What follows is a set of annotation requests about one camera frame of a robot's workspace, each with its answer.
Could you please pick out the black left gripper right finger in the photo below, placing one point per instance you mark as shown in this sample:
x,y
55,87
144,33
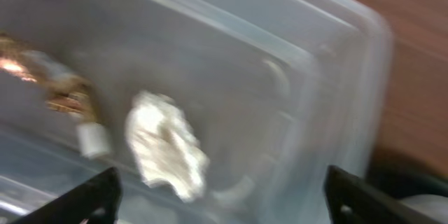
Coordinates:
x,y
351,199

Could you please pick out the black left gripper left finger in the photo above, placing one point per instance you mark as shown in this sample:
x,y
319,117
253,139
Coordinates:
x,y
95,201

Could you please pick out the white tissue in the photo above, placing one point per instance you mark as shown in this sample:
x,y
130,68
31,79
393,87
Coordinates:
x,y
164,147

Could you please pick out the gold snack wrapper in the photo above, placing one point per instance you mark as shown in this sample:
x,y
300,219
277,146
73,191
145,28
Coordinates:
x,y
66,92

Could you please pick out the round black tray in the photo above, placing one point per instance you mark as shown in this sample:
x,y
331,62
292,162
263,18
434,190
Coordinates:
x,y
400,176

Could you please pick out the grey plate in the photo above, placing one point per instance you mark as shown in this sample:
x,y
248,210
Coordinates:
x,y
434,206

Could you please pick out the clear plastic bin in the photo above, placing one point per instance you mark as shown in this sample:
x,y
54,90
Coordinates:
x,y
275,91

